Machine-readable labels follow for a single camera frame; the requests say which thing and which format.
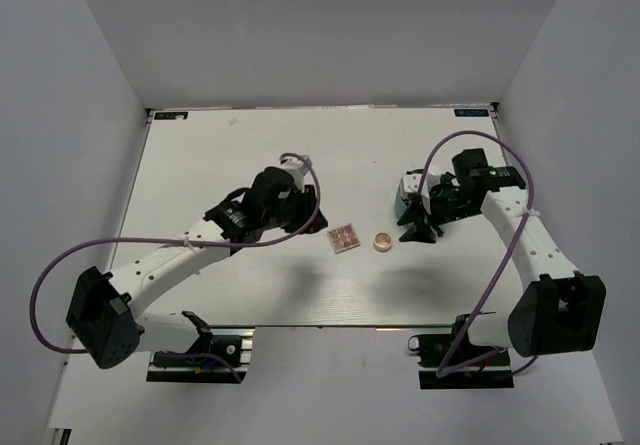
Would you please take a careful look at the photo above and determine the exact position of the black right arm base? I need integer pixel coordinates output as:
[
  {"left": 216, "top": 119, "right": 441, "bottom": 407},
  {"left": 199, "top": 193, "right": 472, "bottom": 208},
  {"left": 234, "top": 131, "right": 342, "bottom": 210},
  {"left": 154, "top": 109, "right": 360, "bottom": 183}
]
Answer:
[{"left": 407, "top": 314, "right": 516, "bottom": 391}]

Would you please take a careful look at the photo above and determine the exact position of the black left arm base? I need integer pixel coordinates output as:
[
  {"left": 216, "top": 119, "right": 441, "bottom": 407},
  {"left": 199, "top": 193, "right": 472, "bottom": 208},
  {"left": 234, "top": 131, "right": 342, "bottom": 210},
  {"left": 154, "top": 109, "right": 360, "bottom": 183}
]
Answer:
[{"left": 140, "top": 311, "right": 254, "bottom": 385}]

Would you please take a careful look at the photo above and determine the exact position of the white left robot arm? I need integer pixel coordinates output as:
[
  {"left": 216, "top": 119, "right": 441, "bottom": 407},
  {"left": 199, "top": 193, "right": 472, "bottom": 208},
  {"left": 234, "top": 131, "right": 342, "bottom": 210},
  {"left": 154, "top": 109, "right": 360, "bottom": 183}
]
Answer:
[{"left": 66, "top": 157, "right": 327, "bottom": 369}]

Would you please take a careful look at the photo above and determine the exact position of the teal round organizer cup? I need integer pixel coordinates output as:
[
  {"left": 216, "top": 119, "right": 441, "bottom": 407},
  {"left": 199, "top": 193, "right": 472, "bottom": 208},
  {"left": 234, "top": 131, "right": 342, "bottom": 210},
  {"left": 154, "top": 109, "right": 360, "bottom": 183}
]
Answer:
[{"left": 394, "top": 174, "right": 419, "bottom": 220}]

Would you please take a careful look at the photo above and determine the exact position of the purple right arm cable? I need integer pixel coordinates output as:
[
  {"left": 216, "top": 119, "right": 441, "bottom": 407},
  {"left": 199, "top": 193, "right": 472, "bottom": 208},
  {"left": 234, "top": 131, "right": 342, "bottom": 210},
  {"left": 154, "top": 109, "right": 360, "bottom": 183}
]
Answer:
[{"left": 418, "top": 130, "right": 541, "bottom": 379}]

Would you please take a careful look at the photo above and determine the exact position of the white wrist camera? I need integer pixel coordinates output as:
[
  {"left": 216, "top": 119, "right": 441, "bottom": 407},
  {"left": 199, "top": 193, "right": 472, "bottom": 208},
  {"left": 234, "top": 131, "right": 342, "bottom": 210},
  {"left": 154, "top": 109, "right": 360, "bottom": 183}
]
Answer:
[
  {"left": 279, "top": 153, "right": 312, "bottom": 190},
  {"left": 399, "top": 166, "right": 442, "bottom": 200}
]

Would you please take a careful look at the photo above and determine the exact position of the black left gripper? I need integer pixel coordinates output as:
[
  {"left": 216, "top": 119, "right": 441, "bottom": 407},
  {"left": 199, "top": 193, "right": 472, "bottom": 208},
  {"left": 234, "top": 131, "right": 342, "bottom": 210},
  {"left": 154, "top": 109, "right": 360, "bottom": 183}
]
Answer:
[{"left": 262, "top": 184, "right": 329, "bottom": 234}]

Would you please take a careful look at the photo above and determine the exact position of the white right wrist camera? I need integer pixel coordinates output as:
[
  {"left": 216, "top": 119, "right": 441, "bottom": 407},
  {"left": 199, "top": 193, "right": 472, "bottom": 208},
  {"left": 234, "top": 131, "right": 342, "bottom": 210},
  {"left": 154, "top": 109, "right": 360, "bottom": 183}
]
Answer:
[{"left": 399, "top": 166, "right": 442, "bottom": 200}]

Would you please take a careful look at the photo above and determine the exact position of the round beige powder compact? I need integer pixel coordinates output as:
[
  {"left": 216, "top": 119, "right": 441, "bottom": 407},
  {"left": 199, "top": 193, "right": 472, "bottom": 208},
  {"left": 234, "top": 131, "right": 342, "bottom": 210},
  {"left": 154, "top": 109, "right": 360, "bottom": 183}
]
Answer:
[{"left": 372, "top": 232, "right": 393, "bottom": 253}]

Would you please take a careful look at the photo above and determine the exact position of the orange eyeshadow palette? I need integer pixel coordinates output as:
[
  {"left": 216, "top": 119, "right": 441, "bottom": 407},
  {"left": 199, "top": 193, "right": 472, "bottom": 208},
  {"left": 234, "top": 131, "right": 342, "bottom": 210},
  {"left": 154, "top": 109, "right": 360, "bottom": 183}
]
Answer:
[{"left": 327, "top": 224, "right": 361, "bottom": 254}]

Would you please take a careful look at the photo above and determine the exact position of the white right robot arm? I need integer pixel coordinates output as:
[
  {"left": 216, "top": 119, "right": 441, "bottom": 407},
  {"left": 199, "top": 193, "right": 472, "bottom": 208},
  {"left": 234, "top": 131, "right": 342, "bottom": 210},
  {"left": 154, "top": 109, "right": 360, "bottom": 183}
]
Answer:
[{"left": 396, "top": 148, "right": 606, "bottom": 364}]

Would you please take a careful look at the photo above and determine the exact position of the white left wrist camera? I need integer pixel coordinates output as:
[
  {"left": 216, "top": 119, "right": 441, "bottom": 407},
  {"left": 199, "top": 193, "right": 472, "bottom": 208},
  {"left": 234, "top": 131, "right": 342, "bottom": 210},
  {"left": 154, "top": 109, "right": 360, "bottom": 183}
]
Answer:
[{"left": 279, "top": 153, "right": 312, "bottom": 190}]

